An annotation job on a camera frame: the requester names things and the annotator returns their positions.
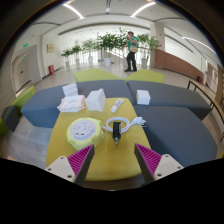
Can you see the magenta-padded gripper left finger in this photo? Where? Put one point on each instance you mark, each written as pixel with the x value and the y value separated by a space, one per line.
pixel 71 165

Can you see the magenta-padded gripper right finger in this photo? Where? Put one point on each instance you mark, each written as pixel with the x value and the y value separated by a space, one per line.
pixel 156 165

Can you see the black charger block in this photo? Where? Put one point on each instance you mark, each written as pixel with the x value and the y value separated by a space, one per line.
pixel 116 130

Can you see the round yellow-green power strip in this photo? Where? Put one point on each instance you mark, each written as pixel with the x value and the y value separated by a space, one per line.
pixel 83 131

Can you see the wide grey sofa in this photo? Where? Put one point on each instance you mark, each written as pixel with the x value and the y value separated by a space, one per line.
pixel 180 136

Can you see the wet wipes pack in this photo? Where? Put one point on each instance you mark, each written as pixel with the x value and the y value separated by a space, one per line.
pixel 71 104

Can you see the long grey sofa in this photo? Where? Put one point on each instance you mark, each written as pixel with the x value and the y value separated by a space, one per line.
pixel 40 106

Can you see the small white cube box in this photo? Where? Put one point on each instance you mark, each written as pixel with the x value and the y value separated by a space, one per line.
pixel 143 97

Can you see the tall white paper box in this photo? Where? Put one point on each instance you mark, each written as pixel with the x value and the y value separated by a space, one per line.
pixel 95 100

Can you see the white tube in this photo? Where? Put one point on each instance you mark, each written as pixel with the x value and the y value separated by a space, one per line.
pixel 116 106

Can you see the grey sofa with white box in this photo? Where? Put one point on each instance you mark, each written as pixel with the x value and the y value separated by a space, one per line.
pixel 173 95

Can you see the dark grey ottoman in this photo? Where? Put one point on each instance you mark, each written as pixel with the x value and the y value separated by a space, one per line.
pixel 10 118

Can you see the green seat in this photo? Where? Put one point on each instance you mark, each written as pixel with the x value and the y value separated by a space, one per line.
pixel 25 96

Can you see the yellow-green sofa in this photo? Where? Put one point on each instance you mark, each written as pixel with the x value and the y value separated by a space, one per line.
pixel 95 75
pixel 146 76

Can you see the wooden bench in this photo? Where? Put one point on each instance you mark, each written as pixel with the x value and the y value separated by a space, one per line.
pixel 203 87

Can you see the red fire extinguisher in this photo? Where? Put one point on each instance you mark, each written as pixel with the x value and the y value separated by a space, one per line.
pixel 51 69

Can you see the person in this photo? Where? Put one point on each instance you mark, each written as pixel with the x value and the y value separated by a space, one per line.
pixel 132 43

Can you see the row of potted plants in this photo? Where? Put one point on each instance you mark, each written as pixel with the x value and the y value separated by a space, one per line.
pixel 106 41

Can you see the green exit sign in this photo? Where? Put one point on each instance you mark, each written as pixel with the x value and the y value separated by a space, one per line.
pixel 25 45

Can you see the ceiling strip lights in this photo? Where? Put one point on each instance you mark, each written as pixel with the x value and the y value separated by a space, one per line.
pixel 74 11

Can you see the yellow wall picture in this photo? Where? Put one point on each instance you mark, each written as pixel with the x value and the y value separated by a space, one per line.
pixel 50 48

